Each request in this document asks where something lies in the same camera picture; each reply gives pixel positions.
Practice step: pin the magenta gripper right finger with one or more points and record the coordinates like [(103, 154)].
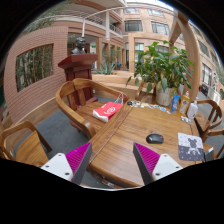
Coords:
[(153, 166)]

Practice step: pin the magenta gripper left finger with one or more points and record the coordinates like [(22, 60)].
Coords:
[(70, 166)]

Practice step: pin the black computer mouse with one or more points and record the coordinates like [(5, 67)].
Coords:
[(155, 139)]

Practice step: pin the grey bear mouse pad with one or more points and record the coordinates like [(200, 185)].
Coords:
[(190, 147)]

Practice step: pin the wooden chair near left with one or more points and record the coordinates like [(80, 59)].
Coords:
[(31, 150)]

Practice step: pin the wooden chair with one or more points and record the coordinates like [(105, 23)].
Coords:
[(31, 150), (207, 126)]

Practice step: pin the red white plastic bag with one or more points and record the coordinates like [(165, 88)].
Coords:
[(105, 112)]

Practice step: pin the wooden armchair with bag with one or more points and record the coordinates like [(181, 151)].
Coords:
[(82, 118)]

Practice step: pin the white plant pot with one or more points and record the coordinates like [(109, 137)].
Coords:
[(163, 97)]

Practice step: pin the white spray bottle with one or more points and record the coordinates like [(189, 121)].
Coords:
[(192, 110)]

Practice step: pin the yellow orange bottle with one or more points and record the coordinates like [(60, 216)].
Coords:
[(185, 100)]

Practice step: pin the blue tube bottle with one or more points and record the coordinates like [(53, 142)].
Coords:
[(174, 103)]

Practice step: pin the wooden chair right side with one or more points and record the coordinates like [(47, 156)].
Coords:
[(207, 126)]

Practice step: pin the green potted plant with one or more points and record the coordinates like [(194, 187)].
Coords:
[(164, 70)]

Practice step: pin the dark bust statue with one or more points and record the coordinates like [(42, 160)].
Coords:
[(79, 46)]

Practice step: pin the wooden pillar post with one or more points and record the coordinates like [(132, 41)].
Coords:
[(181, 25)]

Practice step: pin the dark red wooden pedestal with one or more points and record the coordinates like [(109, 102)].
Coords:
[(79, 66)]

